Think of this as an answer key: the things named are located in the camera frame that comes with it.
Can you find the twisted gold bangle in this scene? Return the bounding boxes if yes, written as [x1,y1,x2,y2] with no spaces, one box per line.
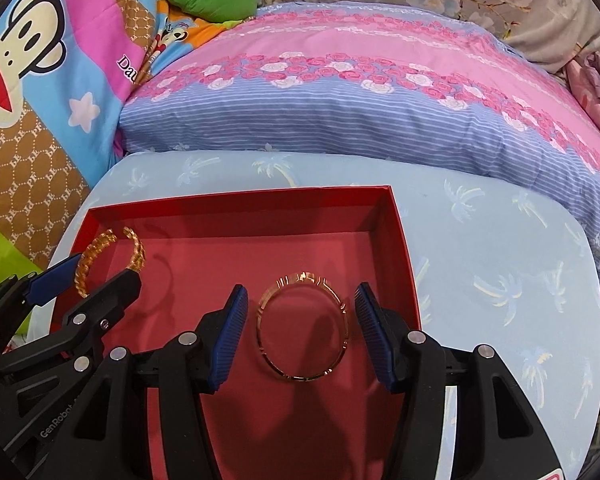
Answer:
[73,226,146,298]

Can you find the thin gold bangle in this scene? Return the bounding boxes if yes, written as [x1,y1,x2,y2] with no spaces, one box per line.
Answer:
[256,271,351,382]

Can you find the red shallow cardboard box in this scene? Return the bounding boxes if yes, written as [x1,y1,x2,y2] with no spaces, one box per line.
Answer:
[67,186,420,479]

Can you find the cartoon monkey colourful blanket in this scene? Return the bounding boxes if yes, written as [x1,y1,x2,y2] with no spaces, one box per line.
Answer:
[0,0,230,282]

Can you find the pink crumpled cloth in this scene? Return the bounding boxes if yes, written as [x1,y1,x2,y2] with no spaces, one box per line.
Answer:
[566,52,600,129]

